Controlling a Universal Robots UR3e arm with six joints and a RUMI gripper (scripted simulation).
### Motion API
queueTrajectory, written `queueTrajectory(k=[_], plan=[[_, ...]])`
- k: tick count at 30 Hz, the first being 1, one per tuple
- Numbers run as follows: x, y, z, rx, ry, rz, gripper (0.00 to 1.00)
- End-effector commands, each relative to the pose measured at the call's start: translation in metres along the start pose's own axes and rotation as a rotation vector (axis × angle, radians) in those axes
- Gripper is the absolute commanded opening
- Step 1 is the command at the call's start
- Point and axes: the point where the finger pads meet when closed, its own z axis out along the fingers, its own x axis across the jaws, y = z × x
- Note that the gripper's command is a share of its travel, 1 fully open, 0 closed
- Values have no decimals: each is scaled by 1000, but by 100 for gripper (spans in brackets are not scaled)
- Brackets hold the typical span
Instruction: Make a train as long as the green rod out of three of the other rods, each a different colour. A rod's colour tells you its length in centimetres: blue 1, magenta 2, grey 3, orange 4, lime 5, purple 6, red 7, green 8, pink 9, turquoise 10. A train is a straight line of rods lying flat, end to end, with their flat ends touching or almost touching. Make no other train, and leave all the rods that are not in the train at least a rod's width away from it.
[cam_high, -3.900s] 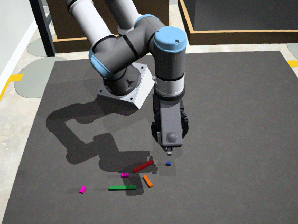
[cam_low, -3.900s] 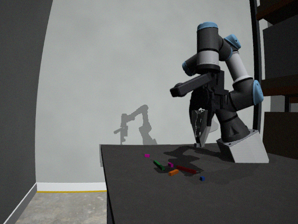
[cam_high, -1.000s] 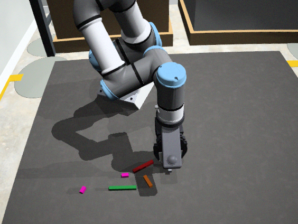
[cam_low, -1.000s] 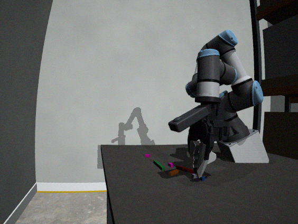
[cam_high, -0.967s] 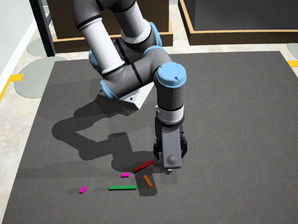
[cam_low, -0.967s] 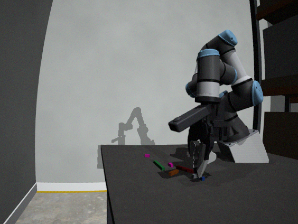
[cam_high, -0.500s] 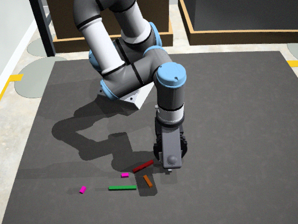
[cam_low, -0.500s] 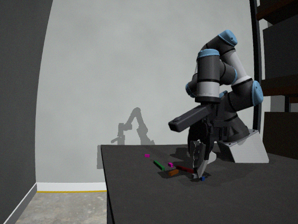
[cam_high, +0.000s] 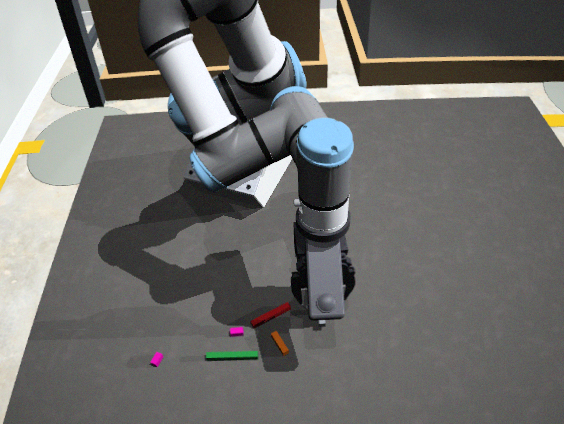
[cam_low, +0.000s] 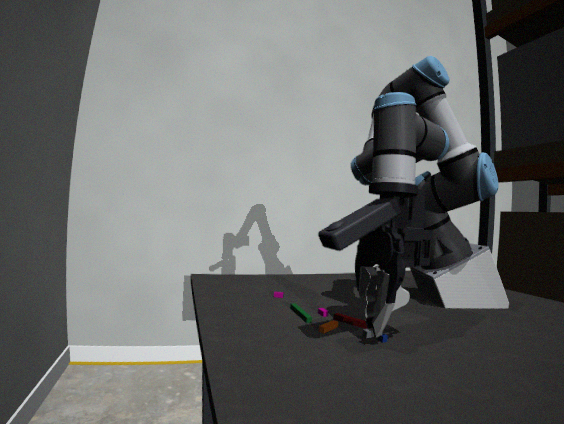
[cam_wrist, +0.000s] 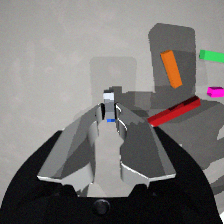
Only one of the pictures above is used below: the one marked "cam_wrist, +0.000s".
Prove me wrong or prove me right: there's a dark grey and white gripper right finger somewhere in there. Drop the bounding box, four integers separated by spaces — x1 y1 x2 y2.
114 102 224 224

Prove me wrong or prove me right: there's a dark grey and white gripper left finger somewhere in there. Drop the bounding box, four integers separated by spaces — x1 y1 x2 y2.
0 103 105 224

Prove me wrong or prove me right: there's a small magenta block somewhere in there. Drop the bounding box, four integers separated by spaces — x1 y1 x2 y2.
207 87 224 97

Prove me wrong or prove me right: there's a red rod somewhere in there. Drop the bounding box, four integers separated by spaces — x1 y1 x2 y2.
147 96 201 127

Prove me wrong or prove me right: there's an orange rod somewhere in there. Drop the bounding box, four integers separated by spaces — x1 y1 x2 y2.
160 50 182 88

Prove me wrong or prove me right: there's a green rod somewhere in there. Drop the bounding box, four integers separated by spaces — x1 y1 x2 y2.
199 49 224 63

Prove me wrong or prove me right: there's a grey rod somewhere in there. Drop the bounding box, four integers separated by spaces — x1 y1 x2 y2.
103 89 115 119

